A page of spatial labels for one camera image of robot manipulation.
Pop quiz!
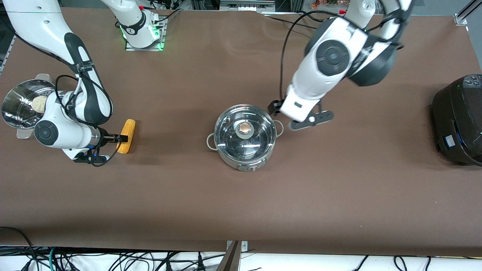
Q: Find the grey metal device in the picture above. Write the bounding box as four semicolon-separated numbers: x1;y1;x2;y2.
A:
220;0;276;12

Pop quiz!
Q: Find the glass pot lid with knob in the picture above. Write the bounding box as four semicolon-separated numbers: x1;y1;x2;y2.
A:
214;105;276;160

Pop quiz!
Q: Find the stainless steel steamer basket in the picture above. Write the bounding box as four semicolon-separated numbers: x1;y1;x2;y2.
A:
1;73;58;140

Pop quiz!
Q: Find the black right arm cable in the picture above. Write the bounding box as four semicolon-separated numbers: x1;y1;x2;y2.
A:
55;62;114;167

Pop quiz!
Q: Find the pale steamed bun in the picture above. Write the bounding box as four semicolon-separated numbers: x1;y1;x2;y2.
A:
32;96;48;113

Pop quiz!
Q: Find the stainless steel pot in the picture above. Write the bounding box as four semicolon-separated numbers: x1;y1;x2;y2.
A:
206;104;284;172

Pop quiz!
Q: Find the aluminium profile bar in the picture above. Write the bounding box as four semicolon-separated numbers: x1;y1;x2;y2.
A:
454;0;482;26

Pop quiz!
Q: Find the black table cable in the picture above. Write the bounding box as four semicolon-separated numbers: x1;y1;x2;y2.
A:
260;13;315;30

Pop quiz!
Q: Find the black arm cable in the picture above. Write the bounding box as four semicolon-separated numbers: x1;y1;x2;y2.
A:
279;10;347;101
55;62;114;167

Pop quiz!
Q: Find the yellow corn cob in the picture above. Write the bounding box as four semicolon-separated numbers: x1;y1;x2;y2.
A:
116;119;136;154

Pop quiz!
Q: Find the black rice cooker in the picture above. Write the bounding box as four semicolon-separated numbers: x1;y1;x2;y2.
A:
431;74;482;167

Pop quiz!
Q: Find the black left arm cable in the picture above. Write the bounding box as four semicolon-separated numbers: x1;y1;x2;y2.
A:
279;10;347;101

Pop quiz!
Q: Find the black base cable bundle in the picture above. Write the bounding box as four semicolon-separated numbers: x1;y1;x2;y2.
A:
143;0;183;24

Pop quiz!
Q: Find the metal table bracket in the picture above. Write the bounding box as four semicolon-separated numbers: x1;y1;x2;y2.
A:
217;240;249;271

